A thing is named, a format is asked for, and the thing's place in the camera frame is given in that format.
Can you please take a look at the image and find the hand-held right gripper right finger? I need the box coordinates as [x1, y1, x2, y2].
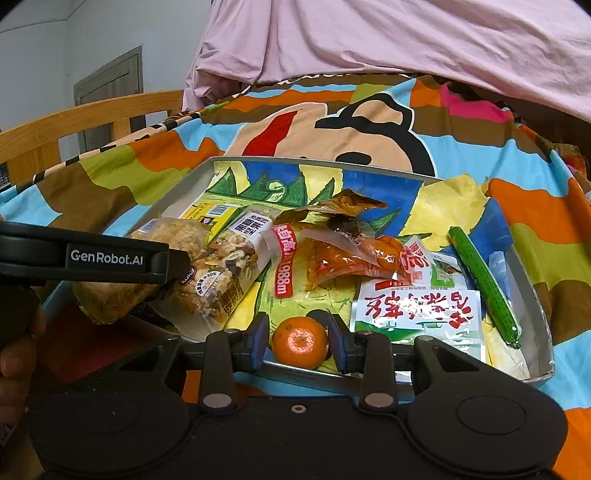
[325, 313, 485, 413]

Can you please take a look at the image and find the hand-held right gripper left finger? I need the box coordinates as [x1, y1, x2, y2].
[117, 313, 271, 413]

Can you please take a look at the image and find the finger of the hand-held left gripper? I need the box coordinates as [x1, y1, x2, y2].
[0, 222, 192, 284]

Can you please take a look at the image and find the mandarin orange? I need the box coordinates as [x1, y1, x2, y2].
[271, 316, 329, 370]

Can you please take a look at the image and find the clear packet rice cracker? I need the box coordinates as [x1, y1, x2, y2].
[73, 219, 206, 326]

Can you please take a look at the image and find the clear nut bar packet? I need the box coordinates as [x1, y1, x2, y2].
[148, 210, 279, 331]

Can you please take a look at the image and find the green white pickle packet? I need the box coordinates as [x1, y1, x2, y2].
[349, 251, 486, 363]

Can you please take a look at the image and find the orange chicken snack packet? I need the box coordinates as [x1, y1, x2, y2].
[300, 226, 435, 292]

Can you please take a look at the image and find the tan crinkled snack packet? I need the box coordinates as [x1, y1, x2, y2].
[274, 188, 389, 227]

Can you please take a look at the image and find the green yellow snack packet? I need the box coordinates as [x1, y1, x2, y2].
[180, 194, 251, 223]

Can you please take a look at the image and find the green sausage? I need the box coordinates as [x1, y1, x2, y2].
[449, 226, 523, 350]

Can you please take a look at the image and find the grey box with dinosaur drawing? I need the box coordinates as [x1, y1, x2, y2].
[41, 156, 555, 403]

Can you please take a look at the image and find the person's left hand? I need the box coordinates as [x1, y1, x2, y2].
[0, 300, 47, 425]

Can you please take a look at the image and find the grey-brown wooden door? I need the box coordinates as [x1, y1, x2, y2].
[74, 46, 145, 149]

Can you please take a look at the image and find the animal print cloth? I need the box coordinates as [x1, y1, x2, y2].
[32, 111, 206, 184]

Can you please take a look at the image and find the colourful cartoon printed blanket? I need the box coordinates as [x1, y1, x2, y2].
[0, 74, 591, 480]

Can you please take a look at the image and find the large pink sheet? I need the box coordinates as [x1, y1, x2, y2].
[182, 0, 591, 126]

